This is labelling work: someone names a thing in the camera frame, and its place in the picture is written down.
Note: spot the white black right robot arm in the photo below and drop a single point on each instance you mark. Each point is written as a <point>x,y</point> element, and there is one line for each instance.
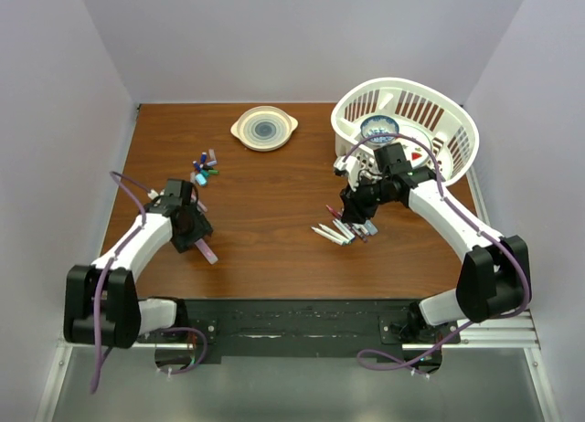
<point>494,278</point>

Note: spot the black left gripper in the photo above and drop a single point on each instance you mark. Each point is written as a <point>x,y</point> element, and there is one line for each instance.
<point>201,227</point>

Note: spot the cream plate with spiral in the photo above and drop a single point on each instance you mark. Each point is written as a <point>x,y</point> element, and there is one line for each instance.
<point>264,128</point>

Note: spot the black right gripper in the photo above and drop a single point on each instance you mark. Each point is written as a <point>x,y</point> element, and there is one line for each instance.
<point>355,210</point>

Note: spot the white marker dark blue cap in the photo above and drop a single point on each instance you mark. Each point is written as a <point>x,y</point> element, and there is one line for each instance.
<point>344,230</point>

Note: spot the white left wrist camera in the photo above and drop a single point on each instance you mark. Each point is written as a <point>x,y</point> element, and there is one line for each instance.
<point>153,194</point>

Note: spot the small purple pen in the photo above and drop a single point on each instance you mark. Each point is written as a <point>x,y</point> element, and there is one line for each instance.
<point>360,233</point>

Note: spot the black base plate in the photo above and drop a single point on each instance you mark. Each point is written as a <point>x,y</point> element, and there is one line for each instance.
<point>373,330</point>

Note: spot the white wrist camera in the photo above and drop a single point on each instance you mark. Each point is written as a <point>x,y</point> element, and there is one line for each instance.
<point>153,194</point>
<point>349,168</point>

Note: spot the lavender highlighter pen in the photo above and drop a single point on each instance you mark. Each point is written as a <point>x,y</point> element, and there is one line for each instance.
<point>206,251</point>

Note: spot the white plastic basket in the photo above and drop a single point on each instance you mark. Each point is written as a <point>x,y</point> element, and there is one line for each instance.
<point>432,129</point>

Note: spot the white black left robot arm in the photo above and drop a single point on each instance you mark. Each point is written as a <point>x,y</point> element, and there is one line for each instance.
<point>102,306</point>

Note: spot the white marker green cap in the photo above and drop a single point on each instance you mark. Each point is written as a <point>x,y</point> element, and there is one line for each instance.
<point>338,232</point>

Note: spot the white marker teal cap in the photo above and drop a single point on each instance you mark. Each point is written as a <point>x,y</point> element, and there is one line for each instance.
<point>333,237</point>

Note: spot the blue white bowl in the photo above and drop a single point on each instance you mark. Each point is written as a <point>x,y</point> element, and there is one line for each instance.
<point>379,130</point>

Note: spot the red transparent pen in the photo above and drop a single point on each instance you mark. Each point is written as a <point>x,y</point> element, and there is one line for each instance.
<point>333,212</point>

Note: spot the light blue highlighter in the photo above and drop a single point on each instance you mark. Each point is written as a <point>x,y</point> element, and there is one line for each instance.
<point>370,228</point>

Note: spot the white plate red shapes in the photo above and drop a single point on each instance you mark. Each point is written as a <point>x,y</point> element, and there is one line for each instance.
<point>415,148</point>

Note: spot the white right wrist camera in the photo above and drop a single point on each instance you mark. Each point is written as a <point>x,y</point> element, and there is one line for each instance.
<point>349,168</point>

